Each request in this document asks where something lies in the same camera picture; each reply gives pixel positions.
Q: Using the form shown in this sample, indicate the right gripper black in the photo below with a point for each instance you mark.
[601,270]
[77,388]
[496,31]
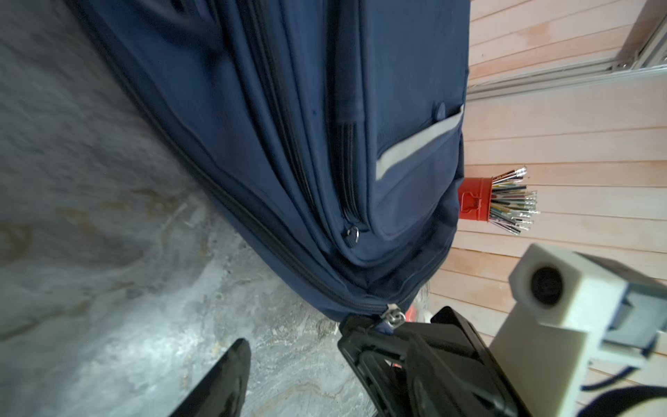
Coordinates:
[440,368]

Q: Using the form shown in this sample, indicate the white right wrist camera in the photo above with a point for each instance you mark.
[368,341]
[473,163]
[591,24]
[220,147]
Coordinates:
[572,308]

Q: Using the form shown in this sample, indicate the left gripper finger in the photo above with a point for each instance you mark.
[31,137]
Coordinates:
[222,392]

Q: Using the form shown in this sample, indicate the navy blue student backpack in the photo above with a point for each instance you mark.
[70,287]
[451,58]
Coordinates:
[329,132]

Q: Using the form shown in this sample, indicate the red pen holder cup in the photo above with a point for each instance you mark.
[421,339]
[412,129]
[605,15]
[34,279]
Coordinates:
[475,194]

